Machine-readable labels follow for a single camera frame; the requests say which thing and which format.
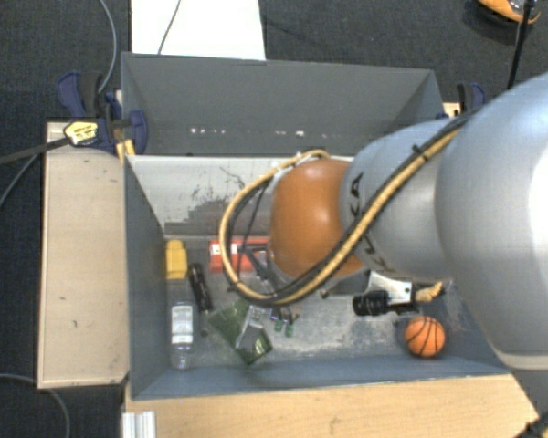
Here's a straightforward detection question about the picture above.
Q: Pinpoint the yellow rounded block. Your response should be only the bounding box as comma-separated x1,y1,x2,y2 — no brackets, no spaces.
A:
164,239,189,281

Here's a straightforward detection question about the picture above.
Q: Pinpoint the red box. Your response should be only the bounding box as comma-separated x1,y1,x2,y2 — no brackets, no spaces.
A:
208,239,275,275

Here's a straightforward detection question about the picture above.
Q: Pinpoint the grey metal bin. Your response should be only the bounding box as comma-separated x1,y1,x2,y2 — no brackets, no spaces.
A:
120,51,515,402

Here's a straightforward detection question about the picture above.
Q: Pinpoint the black cylinder on white bracket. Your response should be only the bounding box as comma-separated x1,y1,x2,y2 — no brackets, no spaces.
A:
351,271,416,318

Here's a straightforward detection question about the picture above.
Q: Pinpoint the orange basketball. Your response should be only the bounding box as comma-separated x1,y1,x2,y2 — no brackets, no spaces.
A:
403,315,448,360

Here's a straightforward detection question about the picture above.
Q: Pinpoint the dark green flat block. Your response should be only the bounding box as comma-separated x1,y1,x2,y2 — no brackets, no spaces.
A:
207,297,274,366

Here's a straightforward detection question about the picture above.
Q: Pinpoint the pale wood board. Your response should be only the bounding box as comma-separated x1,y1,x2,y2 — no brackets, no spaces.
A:
36,120,132,390

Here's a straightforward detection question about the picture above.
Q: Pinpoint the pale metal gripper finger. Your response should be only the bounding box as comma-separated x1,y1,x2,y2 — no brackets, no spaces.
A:
235,305,269,353

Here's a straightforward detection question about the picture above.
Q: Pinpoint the clear plastic bottle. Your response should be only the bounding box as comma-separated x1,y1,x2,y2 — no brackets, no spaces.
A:
168,287,197,372

